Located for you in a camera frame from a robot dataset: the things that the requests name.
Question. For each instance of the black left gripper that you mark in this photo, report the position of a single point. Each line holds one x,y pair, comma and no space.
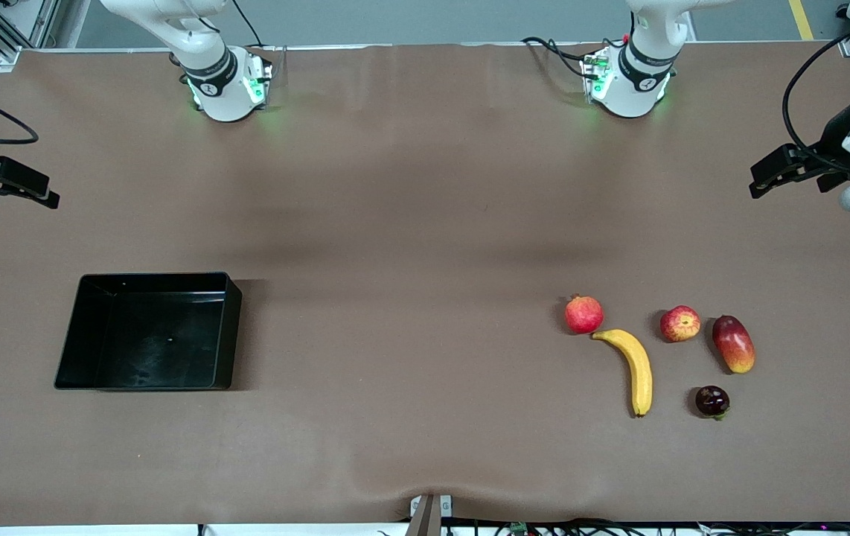
839,135

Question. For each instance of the red yellow apple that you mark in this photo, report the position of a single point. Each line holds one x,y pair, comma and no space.
680,324

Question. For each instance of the black plastic box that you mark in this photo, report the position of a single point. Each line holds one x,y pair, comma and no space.
149,335

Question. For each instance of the yellow banana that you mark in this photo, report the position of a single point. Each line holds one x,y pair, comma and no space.
637,365

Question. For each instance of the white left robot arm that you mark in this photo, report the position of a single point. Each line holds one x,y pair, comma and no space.
633,82

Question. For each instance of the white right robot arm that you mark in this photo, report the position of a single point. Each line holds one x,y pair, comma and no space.
216,82

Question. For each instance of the yellow floor tape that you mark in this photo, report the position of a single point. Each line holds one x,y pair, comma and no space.
802,21

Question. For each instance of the red yellow mango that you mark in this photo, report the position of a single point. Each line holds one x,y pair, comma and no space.
734,344

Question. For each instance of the dark purple mangosteen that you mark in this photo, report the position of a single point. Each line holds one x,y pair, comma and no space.
711,400

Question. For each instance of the red pomegranate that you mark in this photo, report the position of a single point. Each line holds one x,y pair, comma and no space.
583,316

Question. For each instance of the brown table cover mat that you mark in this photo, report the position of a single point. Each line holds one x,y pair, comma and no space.
395,298

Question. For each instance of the metal table edge bracket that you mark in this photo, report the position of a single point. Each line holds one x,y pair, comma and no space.
429,517

